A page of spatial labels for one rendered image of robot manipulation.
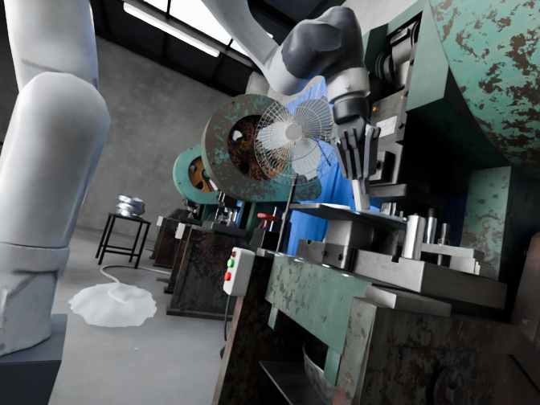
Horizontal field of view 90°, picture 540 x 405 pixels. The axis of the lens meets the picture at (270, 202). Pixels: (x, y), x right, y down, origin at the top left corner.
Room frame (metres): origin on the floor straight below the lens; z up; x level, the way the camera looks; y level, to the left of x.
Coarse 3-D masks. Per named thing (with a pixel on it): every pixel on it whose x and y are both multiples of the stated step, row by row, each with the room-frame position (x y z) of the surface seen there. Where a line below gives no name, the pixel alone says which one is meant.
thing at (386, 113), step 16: (400, 96) 0.70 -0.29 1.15; (384, 112) 0.74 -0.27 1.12; (384, 128) 0.73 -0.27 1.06; (384, 144) 0.72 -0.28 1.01; (384, 160) 0.68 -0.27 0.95; (400, 160) 0.67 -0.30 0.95; (416, 160) 0.68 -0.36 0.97; (384, 176) 0.68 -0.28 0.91; (400, 176) 0.67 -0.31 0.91; (416, 176) 0.69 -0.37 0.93
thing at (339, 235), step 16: (304, 208) 0.64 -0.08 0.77; (320, 208) 0.58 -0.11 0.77; (336, 208) 0.60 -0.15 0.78; (336, 224) 0.70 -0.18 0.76; (352, 224) 0.65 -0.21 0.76; (368, 224) 0.65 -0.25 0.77; (384, 224) 0.66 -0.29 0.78; (336, 240) 0.69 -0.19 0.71; (352, 240) 0.65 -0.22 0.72; (368, 240) 0.67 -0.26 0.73; (336, 256) 0.66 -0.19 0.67; (352, 256) 0.65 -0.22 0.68
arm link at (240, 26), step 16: (208, 0) 0.45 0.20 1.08; (224, 0) 0.45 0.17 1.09; (240, 0) 0.48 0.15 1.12; (224, 16) 0.48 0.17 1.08; (240, 16) 0.50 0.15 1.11; (240, 32) 0.52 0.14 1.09; (256, 32) 0.53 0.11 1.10; (256, 48) 0.54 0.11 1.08; (272, 48) 0.55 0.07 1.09; (256, 64) 0.58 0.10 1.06; (272, 64) 0.55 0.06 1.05; (272, 80) 0.58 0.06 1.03; (288, 80) 0.54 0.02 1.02; (304, 80) 0.53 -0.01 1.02
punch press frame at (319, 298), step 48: (384, 48) 0.83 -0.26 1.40; (432, 48) 0.58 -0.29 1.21; (432, 96) 0.56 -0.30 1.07; (480, 144) 0.63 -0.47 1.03; (432, 192) 0.98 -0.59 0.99; (480, 192) 0.71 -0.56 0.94; (528, 192) 0.70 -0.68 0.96; (480, 240) 0.70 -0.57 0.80; (528, 240) 0.71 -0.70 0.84; (288, 288) 0.73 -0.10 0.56; (336, 288) 0.57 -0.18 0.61; (336, 336) 0.55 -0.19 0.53; (336, 384) 0.53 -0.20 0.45
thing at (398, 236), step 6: (396, 228) 0.68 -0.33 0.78; (378, 234) 0.73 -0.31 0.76; (384, 234) 0.71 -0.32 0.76; (390, 234) 0.70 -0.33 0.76; (396, 234) 0.68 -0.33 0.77; (402, 234) 0.68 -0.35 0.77; (372, 240) 0.75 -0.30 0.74; (378, 240) 0.73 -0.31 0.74; (384, 240) 0.71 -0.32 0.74; (390, 240) 0.70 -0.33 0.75; (396, 240) 0.68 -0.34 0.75; (402, 240) 0.68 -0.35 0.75; (402, 246) 0.68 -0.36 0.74
